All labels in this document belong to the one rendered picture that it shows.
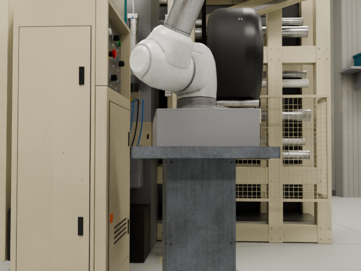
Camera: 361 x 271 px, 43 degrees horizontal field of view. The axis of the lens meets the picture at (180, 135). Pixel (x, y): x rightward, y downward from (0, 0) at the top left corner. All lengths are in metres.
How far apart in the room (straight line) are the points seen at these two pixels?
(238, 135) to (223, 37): 0.97
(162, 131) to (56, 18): 0.72
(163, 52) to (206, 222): 0.61
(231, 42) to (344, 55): 4.31
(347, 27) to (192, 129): 5.34
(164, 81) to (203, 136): 0.24
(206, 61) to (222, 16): 0.89
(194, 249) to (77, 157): 0.61
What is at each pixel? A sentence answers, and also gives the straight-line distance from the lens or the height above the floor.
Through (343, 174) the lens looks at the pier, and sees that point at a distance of 6.58.
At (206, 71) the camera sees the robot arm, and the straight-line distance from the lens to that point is 1.73.
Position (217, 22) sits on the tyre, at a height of 1.33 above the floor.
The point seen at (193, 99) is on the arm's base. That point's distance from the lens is 1.71.
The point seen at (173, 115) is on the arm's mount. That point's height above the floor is 0.76.
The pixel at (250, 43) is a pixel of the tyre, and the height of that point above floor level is 1.20.
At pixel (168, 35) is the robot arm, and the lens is 1.58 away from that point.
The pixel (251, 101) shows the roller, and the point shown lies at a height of 0.90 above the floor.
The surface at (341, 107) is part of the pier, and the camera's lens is 6.60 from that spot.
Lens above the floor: 0.64
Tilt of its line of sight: 2 degrees up
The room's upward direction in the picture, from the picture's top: straight up
